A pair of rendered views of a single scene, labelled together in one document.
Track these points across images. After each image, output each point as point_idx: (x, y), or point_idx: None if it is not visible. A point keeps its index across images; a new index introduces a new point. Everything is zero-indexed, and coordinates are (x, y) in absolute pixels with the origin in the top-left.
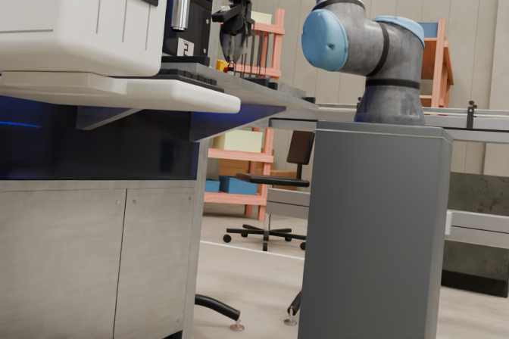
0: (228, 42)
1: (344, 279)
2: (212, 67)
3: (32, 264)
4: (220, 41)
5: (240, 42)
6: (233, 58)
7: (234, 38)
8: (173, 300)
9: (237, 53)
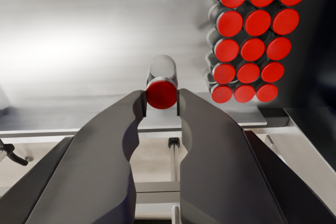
0: (188, 152)
1: None
2: (331, 208)
3: None
4: (273, 160)
5: (67, 153)
6: (140, 90)
7: (123, 181)
8: None
9: (111, 105)
